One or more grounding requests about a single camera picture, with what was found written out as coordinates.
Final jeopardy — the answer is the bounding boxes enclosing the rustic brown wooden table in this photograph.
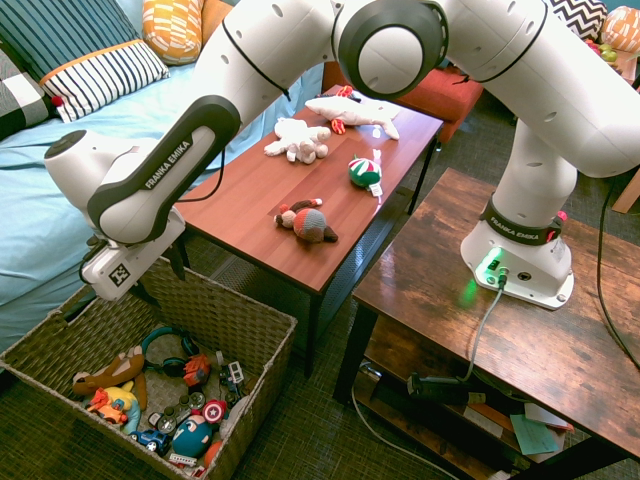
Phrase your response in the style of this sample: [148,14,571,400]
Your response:
[332,167,640,480]

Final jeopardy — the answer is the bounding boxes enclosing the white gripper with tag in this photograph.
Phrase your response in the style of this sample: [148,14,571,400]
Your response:
[81,207,187,309]

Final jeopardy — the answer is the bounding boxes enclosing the brown plush animal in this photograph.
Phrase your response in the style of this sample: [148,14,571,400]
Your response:
[71,345,150,411]

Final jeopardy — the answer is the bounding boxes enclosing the crochet orange teal stuffed toy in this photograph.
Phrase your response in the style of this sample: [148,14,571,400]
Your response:
[273,198,340,246]

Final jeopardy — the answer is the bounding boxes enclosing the woven grey storage basket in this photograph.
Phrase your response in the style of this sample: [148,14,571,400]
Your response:
[0,257,299,480]

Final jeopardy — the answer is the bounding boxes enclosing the black power cable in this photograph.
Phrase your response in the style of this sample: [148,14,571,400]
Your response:
[594,177,640,371]

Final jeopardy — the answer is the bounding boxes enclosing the bed with blue sheet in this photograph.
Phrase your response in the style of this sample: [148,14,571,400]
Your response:
[0,0,326,351]

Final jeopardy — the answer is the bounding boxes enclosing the red white toy truck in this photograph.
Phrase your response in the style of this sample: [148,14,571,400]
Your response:
[167,452,207,479]

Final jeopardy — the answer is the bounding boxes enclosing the red orange ottoman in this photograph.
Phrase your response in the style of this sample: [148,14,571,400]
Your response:
[322,59,485,146]

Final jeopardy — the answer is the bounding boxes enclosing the white plush whale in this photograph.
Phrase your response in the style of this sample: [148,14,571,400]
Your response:
[303,94,401,141]

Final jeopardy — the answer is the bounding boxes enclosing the white paper stack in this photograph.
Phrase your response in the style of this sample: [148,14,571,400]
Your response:
[522,402,576,434]

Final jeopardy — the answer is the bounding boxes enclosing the white black toy vehicle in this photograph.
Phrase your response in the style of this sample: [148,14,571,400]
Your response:
[217,349,247,396]

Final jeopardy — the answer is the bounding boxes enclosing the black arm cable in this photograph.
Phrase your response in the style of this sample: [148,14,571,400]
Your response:
[177,148,228,204]

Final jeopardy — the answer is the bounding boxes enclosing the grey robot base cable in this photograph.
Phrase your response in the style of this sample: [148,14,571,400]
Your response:
[457,269,509,384]

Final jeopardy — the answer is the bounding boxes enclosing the yellow plush toy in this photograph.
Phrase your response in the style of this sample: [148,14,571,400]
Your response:
[82,380,144,435]

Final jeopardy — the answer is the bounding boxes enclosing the black power strip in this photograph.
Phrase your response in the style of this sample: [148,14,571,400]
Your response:
[405,372,487,407]

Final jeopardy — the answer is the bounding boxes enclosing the black white zigzag pillow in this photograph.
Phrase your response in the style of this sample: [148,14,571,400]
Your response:
[547,0,609,44]

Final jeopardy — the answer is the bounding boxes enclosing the white navy striped pillow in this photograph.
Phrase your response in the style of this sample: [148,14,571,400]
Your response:
[38,38,171,124]

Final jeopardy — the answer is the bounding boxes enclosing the teal paper sheet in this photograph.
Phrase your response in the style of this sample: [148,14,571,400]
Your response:
[509,413,560,456]

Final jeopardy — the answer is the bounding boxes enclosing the orange ball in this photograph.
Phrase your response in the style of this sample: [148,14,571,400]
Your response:
[202,439,225,469]

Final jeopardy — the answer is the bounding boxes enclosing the black game controller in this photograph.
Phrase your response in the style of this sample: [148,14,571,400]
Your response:
[148,390,207,435]

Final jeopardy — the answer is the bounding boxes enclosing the Captain America plush figure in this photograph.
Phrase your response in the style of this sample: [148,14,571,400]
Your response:
[171,398,230,459]

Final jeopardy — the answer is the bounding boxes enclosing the round orange patterned cushion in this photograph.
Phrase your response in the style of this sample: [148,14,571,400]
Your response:
[599,5,640,54]

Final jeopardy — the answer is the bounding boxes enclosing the small blue toy car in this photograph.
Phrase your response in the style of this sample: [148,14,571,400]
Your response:
[128,428,171,457]

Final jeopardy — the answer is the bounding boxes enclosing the white floor cable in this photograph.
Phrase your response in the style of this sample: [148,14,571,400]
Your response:
[349,382,454,480]

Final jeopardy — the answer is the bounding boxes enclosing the plain orange cushion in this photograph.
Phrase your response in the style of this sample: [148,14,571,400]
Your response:
[199,0,236,45]

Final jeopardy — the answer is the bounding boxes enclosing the orange white patterned pillow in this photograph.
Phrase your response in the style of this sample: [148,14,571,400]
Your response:
[141,0,205,66]

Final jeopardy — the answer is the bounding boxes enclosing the teal striped pillow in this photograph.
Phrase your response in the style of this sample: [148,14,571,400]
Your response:
[0,0,144,84]

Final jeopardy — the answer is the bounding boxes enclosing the orange blue toy car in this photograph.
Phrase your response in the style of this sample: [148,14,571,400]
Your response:
[85,388,130,426]

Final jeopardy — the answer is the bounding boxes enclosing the green red plush ball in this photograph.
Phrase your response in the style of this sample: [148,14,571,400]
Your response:
[347,148,384,199]

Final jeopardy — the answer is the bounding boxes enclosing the red wood coffee table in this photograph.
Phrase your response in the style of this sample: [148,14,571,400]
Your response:
[172,84,445,379]

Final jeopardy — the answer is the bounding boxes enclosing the blue black headphones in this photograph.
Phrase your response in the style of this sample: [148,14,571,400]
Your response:
[141,327,201,379]

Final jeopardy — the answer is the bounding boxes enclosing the black white checked pillow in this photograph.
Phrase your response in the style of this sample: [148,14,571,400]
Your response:
[0,49,57,142]

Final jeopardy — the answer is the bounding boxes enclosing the white pink plush bunny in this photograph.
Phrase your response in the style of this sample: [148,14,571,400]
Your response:
[263,117,333,165]

